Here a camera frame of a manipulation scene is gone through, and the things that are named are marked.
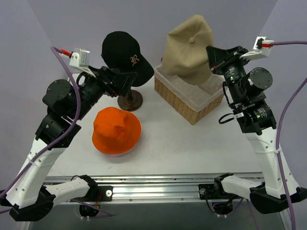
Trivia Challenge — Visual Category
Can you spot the black embroidered cap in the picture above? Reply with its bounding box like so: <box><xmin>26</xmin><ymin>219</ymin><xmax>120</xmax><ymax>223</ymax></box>
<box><xmin>101</xmin><ymin>31</ymin><xmax>154</xmax><ymax>87</ymax></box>

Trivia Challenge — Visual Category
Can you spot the beige embroidered cap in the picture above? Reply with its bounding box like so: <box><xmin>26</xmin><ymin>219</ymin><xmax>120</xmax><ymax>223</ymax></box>
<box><xmin>162</xmin><ymin>15</ymin><xmax>214</xmax><ymax>85</ymax></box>

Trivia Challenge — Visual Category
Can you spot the orange bucket hat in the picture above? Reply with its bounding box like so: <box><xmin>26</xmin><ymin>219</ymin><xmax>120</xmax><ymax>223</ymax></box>
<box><xmin>92</xmin><ymin>107</ymin><xmax>142</xmax><ymax>155</ymax></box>

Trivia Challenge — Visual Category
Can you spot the pink bucket hat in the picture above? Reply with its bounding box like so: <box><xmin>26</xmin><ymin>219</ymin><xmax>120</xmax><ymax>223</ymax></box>
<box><xmin>107</xmin><ymin>150</ymin><xmax>131</xmax><ymax>157</ymax></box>

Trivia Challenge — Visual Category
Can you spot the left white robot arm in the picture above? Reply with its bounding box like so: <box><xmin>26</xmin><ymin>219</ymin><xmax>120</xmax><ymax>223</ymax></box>
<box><xmin>0</xmin><ymin>67</ymin><xmax>137</xmax><ymax>221</ymax></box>

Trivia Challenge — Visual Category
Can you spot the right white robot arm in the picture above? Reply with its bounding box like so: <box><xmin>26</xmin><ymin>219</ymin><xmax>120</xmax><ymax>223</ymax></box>
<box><xmin>206</xmin><ymin>46</ymin><xmax>307</xmax><ymax>214</ymax></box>

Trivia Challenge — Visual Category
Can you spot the wicker basket with liner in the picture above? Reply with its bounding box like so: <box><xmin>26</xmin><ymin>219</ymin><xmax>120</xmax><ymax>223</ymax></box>
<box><xmin>154</xmin><ymin>65</ymin><xmax>224</xmax><ymax>125</ymax></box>

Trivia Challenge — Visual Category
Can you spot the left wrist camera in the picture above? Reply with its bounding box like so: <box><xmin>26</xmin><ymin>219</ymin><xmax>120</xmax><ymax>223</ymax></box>
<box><xmin>69</xmin><ymin>48</ymin><xmax>91</xmax><ymax>68</ymax></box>

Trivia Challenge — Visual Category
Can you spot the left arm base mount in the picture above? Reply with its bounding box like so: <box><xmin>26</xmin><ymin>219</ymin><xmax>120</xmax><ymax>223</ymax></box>
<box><xmin>77</xmin><ymin>185</ymin><xmax>113</xmax><ymax>218</ymax></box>

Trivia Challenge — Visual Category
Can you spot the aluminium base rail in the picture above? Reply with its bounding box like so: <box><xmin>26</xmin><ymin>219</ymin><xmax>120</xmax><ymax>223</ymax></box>
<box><xmin>40</xmin><ymin>173</ymin><xmax>264</xmax><ymax>204</ymax></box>

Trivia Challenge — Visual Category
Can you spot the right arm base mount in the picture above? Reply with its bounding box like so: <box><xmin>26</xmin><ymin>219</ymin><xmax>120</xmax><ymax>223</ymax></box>
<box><xmin>198</xmin><ymin>184</ymin><xmax>243</xmax><ymax>218</ymax></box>

